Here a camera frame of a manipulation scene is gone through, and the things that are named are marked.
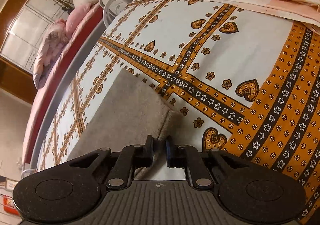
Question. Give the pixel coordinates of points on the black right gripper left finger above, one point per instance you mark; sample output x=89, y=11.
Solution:
x=125, y=163

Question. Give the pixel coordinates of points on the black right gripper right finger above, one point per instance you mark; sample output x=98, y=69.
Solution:
x=189, y=159

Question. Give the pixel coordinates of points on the grey fleece pants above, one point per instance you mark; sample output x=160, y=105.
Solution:
x=128, y=114

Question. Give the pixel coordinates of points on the white orange patterned bedsheet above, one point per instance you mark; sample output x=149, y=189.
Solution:
x=245, y=82

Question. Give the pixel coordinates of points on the pink sheeted large bed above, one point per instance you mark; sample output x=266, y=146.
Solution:
x=49, y=96

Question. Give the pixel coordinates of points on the folded pink quilt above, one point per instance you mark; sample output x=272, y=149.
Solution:
x=53, y=42

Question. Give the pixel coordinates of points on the pink pillow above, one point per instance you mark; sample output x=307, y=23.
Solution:
x=75, y=17

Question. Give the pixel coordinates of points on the wooden coat rack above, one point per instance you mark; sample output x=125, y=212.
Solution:
x=66, y=6

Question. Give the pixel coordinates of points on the white sliding door wardrobe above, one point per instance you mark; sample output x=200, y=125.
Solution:
x=25, y=33

